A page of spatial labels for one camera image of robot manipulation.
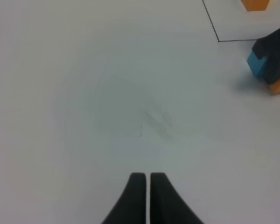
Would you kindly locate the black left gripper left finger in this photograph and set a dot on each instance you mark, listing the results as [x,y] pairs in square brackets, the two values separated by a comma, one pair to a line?
[131,205]

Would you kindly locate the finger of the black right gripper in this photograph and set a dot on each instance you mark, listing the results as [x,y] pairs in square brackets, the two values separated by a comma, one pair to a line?
[267,45]
[271,72]

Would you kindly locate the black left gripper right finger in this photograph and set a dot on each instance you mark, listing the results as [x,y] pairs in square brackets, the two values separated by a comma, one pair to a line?
[166,206]

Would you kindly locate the blue cube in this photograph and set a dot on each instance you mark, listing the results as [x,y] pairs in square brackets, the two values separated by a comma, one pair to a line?
[256,65]

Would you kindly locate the template orange cube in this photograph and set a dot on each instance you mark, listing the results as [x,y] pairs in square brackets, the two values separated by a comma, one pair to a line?
[255,5]

